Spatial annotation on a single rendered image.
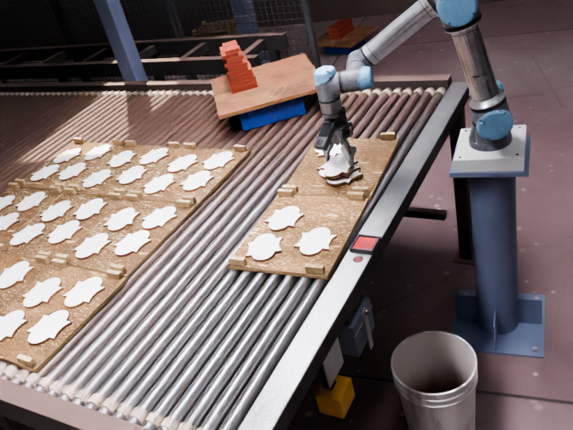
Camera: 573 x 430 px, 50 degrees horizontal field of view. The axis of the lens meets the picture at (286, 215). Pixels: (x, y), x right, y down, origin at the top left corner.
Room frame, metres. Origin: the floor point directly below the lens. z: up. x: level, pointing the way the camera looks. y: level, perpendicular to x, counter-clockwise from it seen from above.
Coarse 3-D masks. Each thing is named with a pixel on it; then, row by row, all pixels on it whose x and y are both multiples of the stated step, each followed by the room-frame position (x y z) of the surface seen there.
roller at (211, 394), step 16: (416, 96) 2.50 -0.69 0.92; (400, 112) 2.39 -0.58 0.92; (400, 128) 2.29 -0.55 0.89; (288, 288) 1.45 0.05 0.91; (272, 304) 1.39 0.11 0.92; (256, 320) 1.33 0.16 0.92; (256, 336) 1.28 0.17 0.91; (240, 352) 1.23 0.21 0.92; (224, 368) 1.18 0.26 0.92; (224, 384) 1.14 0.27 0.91; (208, 400) 1.09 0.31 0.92; (192, 416) 1.05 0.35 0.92
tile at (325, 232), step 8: (312, 232) 1.65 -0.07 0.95; (320, 232) 1.64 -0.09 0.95; (328, 232) 1.62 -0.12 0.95; (304, 240) 1.62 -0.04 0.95; (312, 240) 1.60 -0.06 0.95; (320, 240) 1.59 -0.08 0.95; (328, 240) 1.58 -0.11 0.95; (304, 248) 1.57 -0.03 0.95; (312, 248) 1.56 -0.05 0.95; (320, 248) 1.55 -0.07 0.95; (328, 248) 1.54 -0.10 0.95; (312, 256) 1.54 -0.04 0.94
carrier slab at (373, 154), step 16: (352, 144) 2.18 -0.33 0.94; (368, 144) 2.15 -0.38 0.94; (384, 144) 2.11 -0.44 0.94; (304, 160) 2.15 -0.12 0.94; (320, 160) 2.12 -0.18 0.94; (368, 160) 2.02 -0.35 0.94; (384, 160) 1.99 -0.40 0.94; (304, 176) 2.03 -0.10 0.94; (368, 176) 1.91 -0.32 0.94; (304, 192) 1.92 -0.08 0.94; (320, 192) 1.89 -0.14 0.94; (336, 192) 1.86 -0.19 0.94
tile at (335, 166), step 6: (330, 156) 2.01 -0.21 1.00; (336, 156) 2.00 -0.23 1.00; (342, 156) 1.99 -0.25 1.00; (330, 162) 1.97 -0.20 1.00; (336, 162) 1.96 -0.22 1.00; (342, 162) 1.95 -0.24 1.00; (354, 162) 1.93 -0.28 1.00; (324, 168) 1.95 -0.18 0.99; (330, 168) 1.94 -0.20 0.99; (336, 168) 1.93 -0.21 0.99; (342, 168) 1.91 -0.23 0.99; (348, 168) 1.90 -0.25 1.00; (324, 174) 1.93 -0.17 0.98; (330, 174) 1.90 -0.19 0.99; (336, 174) 1.89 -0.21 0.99
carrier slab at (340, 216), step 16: (272, 208) 1.87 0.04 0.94; (304, 208) 1.81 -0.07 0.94; (320, 208) 1.79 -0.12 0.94; (336, 208) 1.76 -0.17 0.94; (352, 208) 1.74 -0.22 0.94; (256, 224) 1.79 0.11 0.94; (304, 224) 1.72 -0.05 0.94; (320, 224) 1.69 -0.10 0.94; (336, 224) 1.67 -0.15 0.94; (352, 224) 1.64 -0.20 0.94; (288, 240) 1.65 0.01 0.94; (336, 240) 1.59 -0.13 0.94; (240, 256) 1.63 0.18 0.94; (288, 256) 1.57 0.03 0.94; (304, 256) 1.55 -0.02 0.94; (320, 256) 1.53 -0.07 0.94; (336, 256) 1.50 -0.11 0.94; (272, 272) 1.52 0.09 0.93; (288, 272) 1.49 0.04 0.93; (304, 272) 1.47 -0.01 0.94
